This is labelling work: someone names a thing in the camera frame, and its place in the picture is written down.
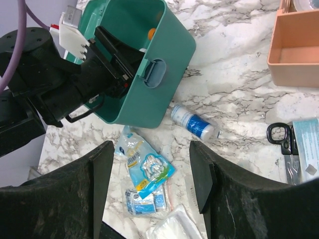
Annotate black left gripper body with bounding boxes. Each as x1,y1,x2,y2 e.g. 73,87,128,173
0,27,130,127

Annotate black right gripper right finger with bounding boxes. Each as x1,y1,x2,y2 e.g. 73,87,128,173
189,141,319,239

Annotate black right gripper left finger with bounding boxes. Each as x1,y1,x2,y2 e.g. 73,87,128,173
0,141,115,239

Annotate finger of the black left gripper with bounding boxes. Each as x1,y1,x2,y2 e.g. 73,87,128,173
94,26,145,78

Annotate amber bottle orange label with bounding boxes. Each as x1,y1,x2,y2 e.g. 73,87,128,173
148,28,156,40

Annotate white bottle blue label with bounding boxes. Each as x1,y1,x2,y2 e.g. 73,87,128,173
170,104,220,141

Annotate white bottle green label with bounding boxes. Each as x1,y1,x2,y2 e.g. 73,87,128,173
139,48,147,53

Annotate green plastic medicine box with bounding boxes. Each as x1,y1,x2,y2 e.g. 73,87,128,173
79,0,196,128

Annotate white gauze pad packet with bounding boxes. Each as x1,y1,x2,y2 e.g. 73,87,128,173
145,205,202,239

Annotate zip bag of blue packets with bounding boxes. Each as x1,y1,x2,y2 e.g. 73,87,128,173
121,178,172,219

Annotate blue cotton swab bag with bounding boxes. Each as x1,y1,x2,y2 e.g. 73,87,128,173
115,125,175,199

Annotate light blue mask packet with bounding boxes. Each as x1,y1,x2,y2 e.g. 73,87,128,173
293,118,319,183

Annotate orange plastic file organizer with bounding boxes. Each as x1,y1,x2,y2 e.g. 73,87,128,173
267,0,319,88

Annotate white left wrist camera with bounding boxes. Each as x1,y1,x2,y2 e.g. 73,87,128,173
49,5,90,60

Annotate black handled scissors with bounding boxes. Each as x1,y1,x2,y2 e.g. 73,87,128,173
267,122,301,185

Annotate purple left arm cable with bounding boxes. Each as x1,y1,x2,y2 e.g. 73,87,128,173
0,0,50,92

